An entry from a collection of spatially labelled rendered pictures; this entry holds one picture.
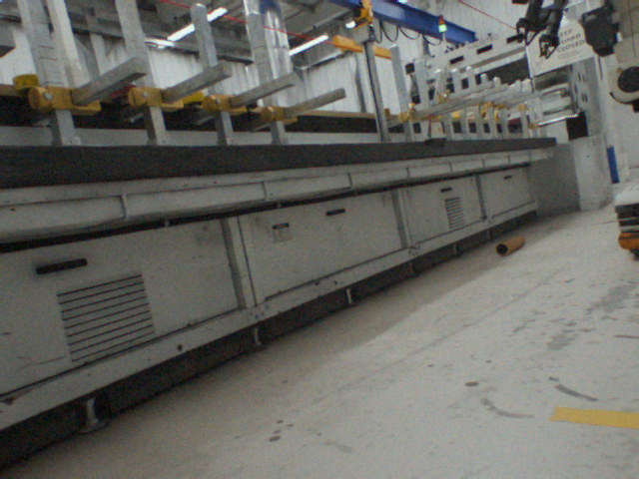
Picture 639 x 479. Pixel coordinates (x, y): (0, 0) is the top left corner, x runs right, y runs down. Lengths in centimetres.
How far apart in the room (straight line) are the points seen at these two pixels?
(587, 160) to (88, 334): 450
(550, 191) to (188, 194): 436
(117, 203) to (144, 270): 35
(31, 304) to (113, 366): 26
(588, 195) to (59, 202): 461
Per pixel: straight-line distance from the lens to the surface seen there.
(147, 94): 153
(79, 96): 139
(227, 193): 166
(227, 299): 191
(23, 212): 133
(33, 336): 156
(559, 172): 549
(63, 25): 271
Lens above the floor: 44
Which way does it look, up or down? 3 degrees down
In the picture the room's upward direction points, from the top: 11 degrees counter-clockwise
